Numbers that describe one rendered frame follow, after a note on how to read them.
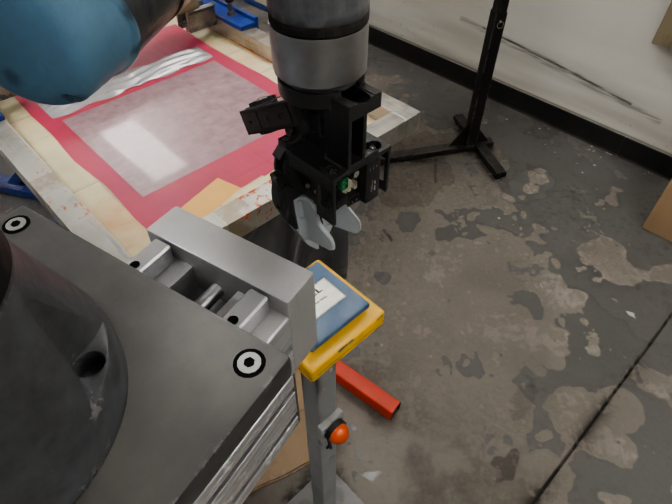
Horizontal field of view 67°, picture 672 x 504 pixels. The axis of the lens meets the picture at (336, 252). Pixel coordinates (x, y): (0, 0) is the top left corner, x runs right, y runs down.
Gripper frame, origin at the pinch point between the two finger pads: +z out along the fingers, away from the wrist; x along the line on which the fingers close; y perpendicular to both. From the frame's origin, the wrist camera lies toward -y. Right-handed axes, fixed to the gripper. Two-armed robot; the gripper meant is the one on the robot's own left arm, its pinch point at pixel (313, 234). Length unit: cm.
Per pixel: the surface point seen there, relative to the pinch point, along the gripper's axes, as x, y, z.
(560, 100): 211, -59, 95
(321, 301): 0.0, 0.8, 11.4
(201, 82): 21, -59, 13
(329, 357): -4.0, 6.6, 13.3
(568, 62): 211, -61, 76
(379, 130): 30.8, -18.3, 9.4
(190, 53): 25, -70, 12
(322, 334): -3.2, 4.5, 11.5
